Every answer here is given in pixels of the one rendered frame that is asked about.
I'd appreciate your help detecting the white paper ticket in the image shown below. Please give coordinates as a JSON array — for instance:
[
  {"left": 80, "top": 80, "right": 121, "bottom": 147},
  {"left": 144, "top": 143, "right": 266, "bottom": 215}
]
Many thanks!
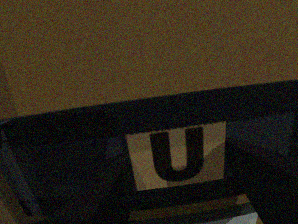
[{"left": 204, "top": 213, "right": 258, "bottom": 224}]

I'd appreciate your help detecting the tan letter tile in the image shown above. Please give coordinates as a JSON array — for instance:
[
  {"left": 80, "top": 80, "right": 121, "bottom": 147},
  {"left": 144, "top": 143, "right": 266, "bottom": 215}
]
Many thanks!
[{"left": 125, "top": 121, "right": 225, "bottom": 190}]

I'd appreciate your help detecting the brown board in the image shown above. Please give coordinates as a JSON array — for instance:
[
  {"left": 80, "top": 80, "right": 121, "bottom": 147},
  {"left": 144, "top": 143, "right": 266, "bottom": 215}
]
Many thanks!
[{"left": 0, "top": 0, "right": 298, "bottom": 224}]

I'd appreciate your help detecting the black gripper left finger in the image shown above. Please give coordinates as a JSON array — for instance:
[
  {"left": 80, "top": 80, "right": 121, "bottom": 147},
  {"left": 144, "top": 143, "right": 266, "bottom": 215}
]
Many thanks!
[{"left": 35, "top": 153, "right": 133, "bottom": 224}]

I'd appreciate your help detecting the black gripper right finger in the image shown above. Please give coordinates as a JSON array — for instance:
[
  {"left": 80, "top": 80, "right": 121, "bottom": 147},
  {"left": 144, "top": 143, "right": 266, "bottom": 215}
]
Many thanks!
[{"left": 225, "top": 137, "right": 298, "bottom": 224}]

